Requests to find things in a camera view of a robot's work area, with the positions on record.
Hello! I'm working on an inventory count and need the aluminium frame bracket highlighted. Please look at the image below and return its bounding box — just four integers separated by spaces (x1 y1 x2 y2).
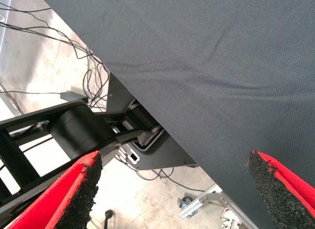
178 184 223 219

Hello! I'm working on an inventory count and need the grey caster wheel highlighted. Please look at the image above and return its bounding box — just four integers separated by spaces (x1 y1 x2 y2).
177 196 194 210

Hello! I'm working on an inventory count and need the black round knob stand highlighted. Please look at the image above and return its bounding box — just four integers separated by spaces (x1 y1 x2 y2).
103 209 116 229

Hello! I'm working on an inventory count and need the small grey adapter box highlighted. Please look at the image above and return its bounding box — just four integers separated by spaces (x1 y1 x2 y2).
60 92 89 103

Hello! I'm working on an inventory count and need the aluminium table frame rail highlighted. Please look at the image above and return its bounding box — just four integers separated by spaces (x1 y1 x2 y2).
216 191 259 229

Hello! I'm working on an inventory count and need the dark grey table cloth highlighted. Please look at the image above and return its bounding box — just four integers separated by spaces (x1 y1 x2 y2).
36 0 315 229

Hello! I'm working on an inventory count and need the black chassis panel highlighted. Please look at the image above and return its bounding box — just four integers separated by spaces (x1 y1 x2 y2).
106 72 199 171

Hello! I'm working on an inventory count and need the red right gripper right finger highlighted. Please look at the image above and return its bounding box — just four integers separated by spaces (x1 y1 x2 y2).
247 150 315 229

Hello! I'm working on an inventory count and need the black frame with cylinder joint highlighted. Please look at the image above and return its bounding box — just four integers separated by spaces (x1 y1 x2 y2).
0 99 163 216

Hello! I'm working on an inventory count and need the thin black floor cable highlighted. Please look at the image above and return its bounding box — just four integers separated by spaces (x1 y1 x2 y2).
0 1 52 13
82 45 111 110
115 156 206 193
0 90 62 96

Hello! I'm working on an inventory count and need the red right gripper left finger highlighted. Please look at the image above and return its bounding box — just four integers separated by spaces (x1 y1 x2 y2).
7 151 103 229

